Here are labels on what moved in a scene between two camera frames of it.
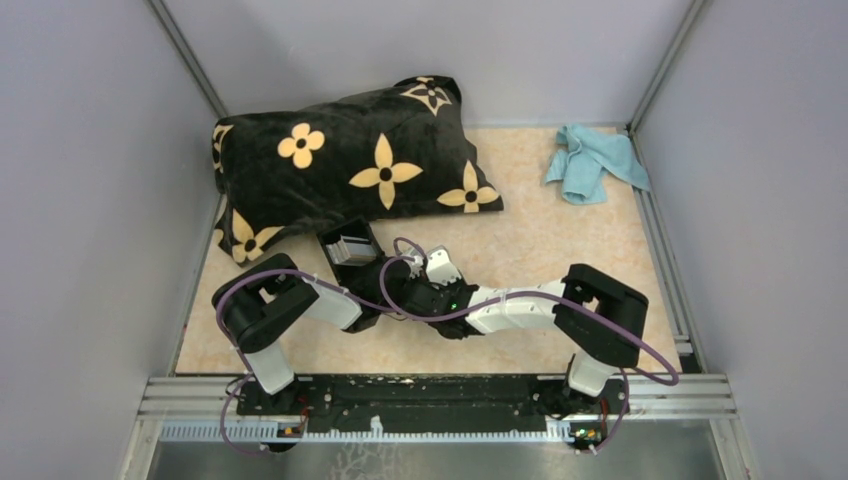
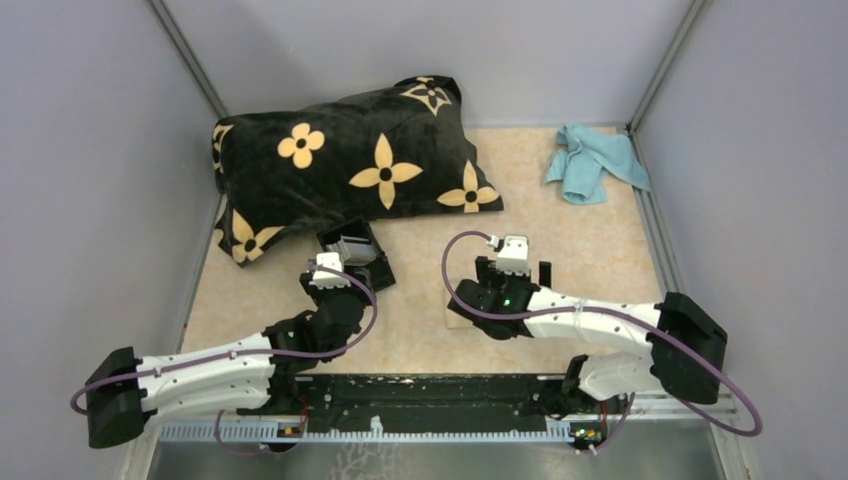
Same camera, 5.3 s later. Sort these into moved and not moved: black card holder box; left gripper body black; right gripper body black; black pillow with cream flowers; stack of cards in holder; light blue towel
Moved: left gripper body black; right gripper body black
Not moved: light blue towel; black pillow with cream flowers; stack of cards in holder; black card holder box
